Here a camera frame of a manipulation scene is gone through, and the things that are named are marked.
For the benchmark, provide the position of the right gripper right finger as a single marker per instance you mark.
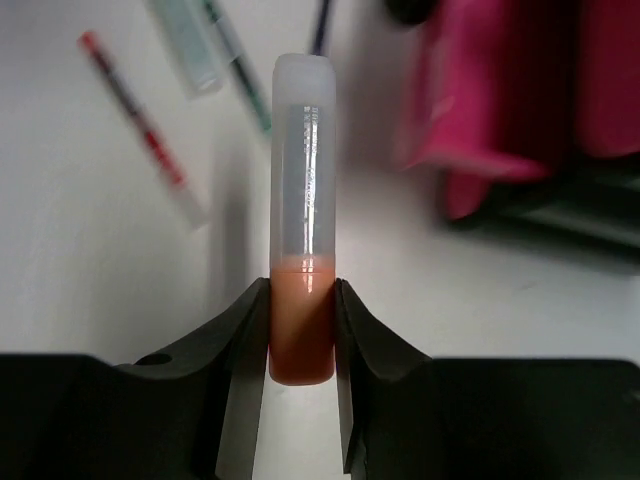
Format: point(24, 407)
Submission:
point(406, 415)

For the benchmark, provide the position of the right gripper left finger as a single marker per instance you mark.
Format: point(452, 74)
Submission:
point(187, 411)

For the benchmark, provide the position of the orange highlighter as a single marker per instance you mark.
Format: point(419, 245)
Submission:
point(302, 259)

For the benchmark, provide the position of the green highlighter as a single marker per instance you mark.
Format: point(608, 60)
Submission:
point(184, 34)

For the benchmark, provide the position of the pink top drawer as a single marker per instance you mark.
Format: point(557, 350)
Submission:
point(607, 122)

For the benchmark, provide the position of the red gel pen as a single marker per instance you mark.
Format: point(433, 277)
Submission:
point(171, 171)

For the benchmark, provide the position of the black drawer cabinet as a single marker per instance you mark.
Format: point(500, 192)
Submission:
point(590, 198)

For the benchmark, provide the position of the purple gel pen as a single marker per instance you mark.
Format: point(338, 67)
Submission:
point(320, 28)

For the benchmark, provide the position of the green gel pen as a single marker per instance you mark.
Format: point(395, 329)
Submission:
point(240, 66)

